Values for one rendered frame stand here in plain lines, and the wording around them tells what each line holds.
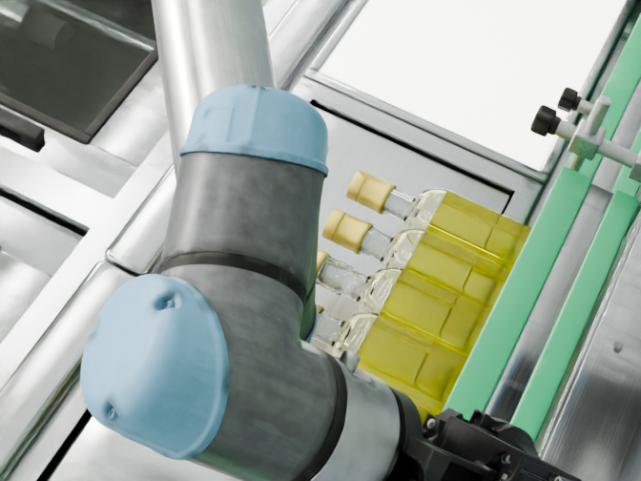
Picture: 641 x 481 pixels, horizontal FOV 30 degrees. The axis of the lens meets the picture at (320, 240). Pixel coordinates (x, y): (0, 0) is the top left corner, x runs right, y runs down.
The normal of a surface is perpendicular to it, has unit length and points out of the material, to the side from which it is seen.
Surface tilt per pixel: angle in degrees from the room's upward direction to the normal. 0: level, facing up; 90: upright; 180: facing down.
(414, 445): 45
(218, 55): 88
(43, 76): 90
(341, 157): 90
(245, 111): 82
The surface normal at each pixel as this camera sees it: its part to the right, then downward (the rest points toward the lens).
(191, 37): -0.40, -0.34
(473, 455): -0.72, -0.39
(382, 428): 0.66, -0.18
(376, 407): 0.69, -0.46
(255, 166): 0.19, -0.41
